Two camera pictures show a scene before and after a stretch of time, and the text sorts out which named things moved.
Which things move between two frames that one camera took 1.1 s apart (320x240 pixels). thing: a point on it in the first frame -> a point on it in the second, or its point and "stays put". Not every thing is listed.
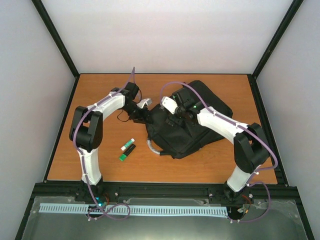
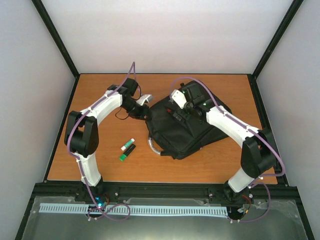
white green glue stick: [124, 147] stays put
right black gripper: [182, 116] -> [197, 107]
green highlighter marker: [127, 152] stays put
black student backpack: [178, 141] stays put
